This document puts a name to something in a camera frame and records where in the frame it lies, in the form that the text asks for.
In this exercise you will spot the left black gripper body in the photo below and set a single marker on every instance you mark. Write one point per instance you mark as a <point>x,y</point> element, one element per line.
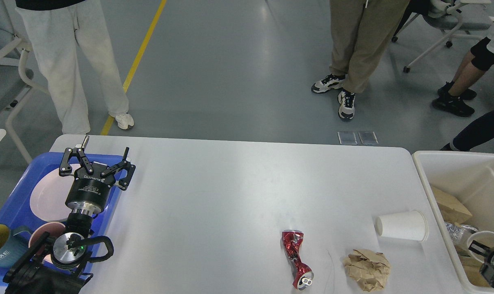
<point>89,192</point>

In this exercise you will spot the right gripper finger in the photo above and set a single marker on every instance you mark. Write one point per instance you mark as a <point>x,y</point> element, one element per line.
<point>479,250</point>

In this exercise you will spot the white paper cup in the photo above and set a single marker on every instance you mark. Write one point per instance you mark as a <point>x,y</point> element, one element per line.
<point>405,225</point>
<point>485,238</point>

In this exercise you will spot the pink plate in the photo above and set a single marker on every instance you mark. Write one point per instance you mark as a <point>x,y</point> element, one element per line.
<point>48,197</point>

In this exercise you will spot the brown paper bag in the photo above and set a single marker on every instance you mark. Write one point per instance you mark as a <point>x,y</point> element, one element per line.
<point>454,211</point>

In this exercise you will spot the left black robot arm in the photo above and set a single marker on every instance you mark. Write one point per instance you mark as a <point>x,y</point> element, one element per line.
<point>56,265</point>

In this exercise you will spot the white plastic bin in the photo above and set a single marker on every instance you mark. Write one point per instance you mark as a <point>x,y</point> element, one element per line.
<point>469,176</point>

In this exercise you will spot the white paper cup lying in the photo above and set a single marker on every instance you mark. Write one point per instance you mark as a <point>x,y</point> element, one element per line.
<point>405,225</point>

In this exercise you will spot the teal mug yellow inside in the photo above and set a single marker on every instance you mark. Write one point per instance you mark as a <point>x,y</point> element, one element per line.
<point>12,245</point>

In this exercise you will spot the grey office chair left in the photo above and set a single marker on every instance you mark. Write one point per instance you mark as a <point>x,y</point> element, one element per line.
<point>16,80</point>

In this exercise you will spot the crumpled brown paper ball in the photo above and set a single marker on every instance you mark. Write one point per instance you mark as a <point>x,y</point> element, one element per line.
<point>369,269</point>

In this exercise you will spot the person in white trousers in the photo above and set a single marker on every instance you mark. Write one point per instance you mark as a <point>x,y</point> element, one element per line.
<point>56,28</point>

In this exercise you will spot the person in black shorts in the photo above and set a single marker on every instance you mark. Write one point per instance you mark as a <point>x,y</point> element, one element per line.
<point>474,65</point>

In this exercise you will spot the floor outlet plates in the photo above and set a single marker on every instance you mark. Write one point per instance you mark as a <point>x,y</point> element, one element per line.
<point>357,138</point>

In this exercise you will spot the crushed red can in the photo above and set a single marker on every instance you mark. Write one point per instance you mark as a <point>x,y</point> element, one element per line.
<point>292,241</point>

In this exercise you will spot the white office chair right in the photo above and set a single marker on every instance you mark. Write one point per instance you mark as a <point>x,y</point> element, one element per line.
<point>454,18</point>

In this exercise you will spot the person in khaki trousers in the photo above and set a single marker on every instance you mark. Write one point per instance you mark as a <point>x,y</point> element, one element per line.
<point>360,31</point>

